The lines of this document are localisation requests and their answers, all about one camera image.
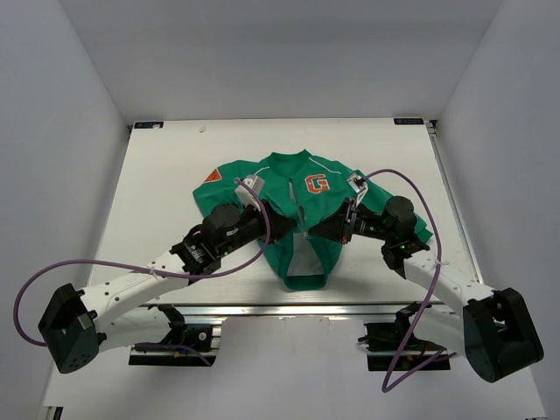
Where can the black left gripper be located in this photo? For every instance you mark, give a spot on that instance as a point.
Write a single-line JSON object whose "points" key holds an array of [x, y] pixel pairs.
{"points": [[280, 226]]}

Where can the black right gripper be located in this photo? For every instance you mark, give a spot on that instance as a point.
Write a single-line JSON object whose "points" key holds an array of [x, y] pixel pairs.
{"points": [[336, 227]]}

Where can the green varsity jacket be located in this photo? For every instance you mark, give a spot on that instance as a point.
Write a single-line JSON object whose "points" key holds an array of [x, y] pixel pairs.
{"points": [[301, 186]]}

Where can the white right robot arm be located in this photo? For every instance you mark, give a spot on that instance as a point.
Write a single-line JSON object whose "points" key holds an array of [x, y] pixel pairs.
{"points": [[491, 328]]}

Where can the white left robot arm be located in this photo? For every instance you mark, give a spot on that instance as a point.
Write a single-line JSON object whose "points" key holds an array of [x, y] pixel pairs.
{"points": [[79, 324]]}

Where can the blue right corner label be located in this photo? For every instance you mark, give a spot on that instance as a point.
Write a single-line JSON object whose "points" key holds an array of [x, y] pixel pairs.
{"points": [[408, 121]]}

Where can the blue corner label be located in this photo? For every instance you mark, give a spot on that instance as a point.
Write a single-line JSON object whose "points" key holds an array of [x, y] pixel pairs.
{"points": [[150, 125], [408, 121]]}

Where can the blue left corner label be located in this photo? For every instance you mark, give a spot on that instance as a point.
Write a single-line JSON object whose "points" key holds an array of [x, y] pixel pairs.
{"points": [[150, 125]]}

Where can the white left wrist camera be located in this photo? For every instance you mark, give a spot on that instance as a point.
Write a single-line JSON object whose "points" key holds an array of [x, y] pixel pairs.
{"points": [[248, 190]]}

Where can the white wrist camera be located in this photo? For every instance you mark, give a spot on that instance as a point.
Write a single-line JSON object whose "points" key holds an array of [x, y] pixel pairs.
{"points": [[359, 185], [248, 190]]}

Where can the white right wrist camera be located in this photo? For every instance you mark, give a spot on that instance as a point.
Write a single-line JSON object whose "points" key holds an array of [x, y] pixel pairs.
{"points": [[359, 185]]}

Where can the aluminium table edge rail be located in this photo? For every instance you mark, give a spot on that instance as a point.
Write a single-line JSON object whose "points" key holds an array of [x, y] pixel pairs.
{"points": [[284, 310]]}

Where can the aluminium right side rail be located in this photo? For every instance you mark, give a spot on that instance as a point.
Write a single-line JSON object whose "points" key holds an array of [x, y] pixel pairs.
{"points": [[431, 126]]}

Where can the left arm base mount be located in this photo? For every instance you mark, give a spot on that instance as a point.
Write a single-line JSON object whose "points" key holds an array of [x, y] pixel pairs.
{"points": [[189, 341]]}

